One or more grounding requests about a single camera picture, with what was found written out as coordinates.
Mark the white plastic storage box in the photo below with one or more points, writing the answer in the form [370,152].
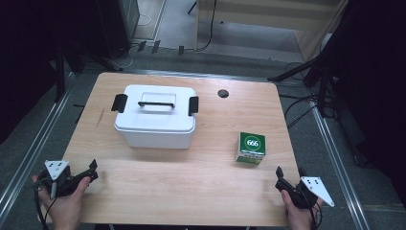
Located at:
[159,140]

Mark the metal floor rail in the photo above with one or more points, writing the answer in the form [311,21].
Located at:
[32,153]
[338,172]

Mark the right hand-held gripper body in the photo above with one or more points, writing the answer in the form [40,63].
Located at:
[314,187]

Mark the green carton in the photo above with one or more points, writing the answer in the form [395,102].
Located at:
[252,143]

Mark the dark cabinet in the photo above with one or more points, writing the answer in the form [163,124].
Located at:
[118,25]

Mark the black metal stand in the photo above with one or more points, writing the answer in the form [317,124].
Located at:
[322,83]
[60,73]

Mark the person's right hand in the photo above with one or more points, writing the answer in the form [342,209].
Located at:
[300,218]

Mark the black tape strip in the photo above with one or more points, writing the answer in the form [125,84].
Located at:
[141,46]
[155,46]
[181,50]

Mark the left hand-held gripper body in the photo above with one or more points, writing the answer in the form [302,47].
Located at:
[56,167]

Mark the person's left hand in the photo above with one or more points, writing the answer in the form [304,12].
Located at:
[63,211]

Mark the light wooden platform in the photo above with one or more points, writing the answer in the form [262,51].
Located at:
[255,12]

